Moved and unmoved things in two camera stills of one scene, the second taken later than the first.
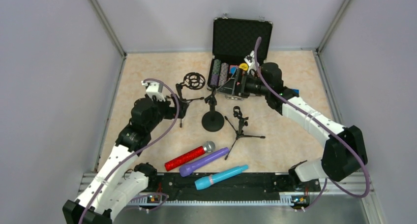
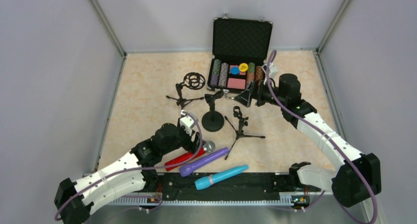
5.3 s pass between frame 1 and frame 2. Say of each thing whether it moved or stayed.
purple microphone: stayed
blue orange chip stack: stayed
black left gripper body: moved
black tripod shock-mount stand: stayed
